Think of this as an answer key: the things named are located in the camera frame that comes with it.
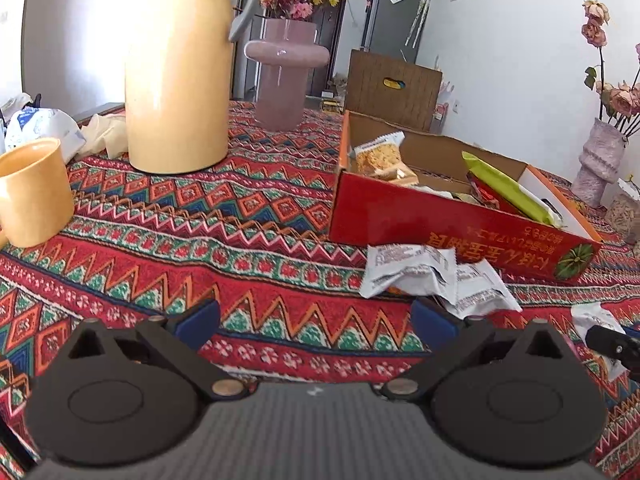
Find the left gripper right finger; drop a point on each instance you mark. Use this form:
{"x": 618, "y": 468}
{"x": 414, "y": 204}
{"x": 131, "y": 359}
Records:
{"x": 454, "y": 344}

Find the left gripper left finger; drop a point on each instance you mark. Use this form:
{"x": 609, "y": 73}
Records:
{"x": 174, "y": 342}

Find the green white snack bar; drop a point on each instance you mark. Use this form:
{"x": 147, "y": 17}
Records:
{"x": 511, "y": 191}

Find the cookie snack packet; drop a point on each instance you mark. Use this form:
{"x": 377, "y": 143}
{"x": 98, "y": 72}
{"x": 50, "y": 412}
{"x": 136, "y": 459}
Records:
{"x": 379, "y": 155}

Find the patterned red tablecloth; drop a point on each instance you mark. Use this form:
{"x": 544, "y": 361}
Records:
{"x": 81, "y": 399}

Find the red cardboard box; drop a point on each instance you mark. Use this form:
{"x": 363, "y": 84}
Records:
{"x": 371, "y": 212}

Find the textured pink vase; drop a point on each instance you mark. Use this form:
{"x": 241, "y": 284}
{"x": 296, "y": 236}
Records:
{"x": 600, "y": 160}

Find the yellow ceramic mug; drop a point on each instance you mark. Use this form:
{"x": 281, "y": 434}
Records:
{"x": 36, "y": 199}

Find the dried pink roses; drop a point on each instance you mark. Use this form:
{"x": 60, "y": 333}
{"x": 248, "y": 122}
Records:
{"x": 617, "y": 93}

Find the white plastic bag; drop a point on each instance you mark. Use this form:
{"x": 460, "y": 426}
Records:
{"x": 30, "y": 124}

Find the yellow thermos jug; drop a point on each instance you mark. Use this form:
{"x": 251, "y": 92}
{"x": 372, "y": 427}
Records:
{"x": 178, "y": 83}

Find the pink glass vase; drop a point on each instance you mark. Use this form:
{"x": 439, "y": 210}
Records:
{"x": 286, "y": 53}

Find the grey refrigerator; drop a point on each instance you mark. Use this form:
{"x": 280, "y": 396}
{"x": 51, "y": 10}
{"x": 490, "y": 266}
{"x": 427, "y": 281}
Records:
{"x": 394, "y": 28}

